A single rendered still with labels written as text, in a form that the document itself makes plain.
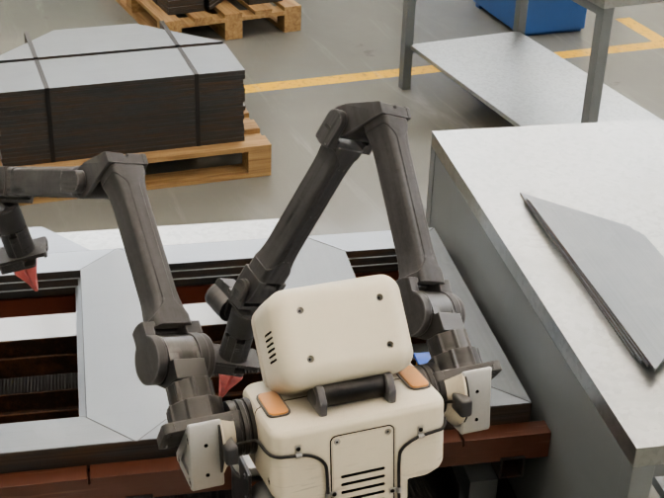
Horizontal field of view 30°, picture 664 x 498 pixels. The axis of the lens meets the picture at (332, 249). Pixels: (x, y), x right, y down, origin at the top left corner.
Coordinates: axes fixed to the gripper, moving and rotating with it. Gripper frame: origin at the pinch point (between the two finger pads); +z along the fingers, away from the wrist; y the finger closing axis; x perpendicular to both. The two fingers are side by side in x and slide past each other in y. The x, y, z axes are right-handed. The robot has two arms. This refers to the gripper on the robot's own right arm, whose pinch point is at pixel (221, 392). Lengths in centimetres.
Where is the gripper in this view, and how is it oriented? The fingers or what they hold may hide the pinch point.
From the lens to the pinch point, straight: 248.8
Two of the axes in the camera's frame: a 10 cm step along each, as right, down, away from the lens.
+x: 1.8, 5.0, -8.5
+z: -2.8, 8.5, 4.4
